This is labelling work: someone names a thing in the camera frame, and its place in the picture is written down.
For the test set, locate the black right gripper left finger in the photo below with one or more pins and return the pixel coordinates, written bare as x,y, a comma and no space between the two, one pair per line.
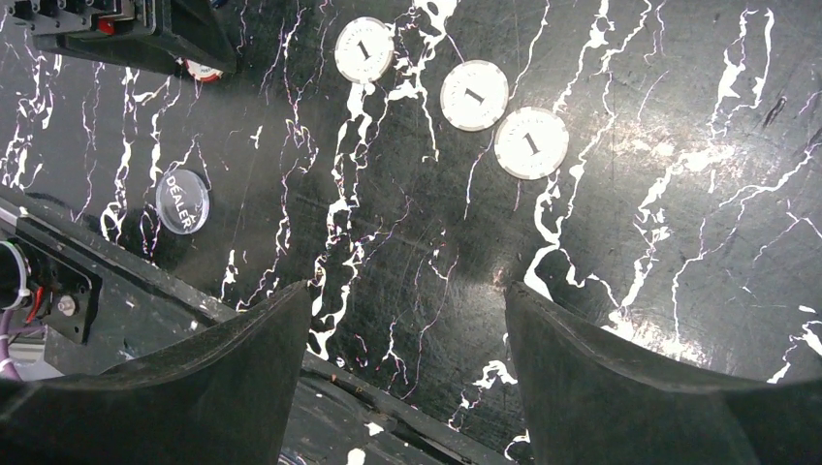
221,396

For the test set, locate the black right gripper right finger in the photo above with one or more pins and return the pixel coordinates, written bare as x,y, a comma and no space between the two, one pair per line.
592,397

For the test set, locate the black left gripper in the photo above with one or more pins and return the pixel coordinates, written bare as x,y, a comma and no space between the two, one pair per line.
145,35

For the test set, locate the clear dealer button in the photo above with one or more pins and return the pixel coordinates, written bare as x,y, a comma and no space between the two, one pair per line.
182,201

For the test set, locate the white one poker chip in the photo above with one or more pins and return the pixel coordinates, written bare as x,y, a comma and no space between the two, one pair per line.
474,95
531,143
364,50

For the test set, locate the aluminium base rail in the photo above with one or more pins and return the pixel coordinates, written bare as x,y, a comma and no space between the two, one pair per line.
336,418

